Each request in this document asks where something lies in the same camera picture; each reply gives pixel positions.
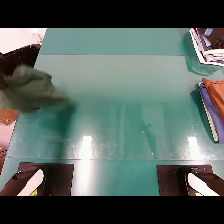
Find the green T-shirt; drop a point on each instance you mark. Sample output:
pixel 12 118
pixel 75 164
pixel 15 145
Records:
pixel 28 88

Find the purple garment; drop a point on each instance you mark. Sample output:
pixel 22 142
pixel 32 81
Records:
pixel 213 115

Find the orange garment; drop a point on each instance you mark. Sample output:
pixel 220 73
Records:
pixel 215 91

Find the red-brown garment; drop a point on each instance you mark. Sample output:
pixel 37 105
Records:
pixel 7 116

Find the dark brown garment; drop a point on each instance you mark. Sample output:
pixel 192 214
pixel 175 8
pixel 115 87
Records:
pixel 20 58

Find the pink garment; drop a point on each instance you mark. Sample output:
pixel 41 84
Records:
pixel 5 133

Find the heap of clothes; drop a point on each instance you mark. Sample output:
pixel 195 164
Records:
pixel 208 50

